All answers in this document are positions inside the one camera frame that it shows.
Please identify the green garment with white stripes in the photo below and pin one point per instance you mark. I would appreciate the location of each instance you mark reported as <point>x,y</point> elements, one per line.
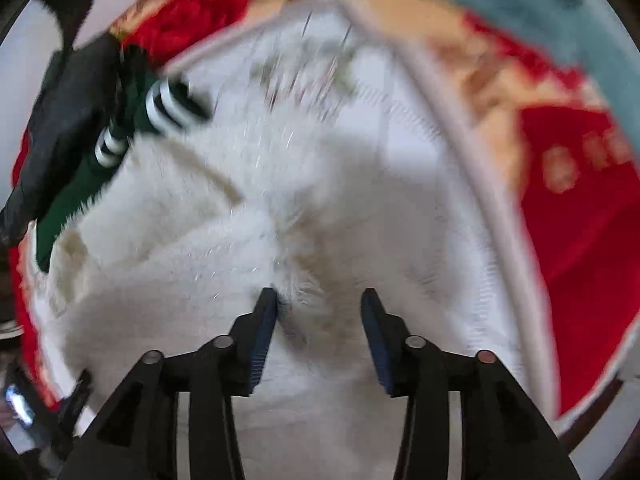
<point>65,205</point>

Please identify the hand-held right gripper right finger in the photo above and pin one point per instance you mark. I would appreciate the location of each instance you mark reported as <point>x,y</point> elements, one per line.
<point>376,340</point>

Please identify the black garment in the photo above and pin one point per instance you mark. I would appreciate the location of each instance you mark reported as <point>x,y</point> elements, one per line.
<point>65,125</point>

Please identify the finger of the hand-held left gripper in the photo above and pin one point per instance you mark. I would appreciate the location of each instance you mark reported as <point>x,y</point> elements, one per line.
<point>75,395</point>

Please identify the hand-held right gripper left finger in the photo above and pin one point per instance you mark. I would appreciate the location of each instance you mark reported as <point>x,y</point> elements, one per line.
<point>262,332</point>

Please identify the red floral blanket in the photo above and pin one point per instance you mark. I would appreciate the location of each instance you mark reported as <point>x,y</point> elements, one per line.
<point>575,240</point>

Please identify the white fluffy sweater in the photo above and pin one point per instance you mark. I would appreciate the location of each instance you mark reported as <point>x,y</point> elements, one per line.
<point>200,240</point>

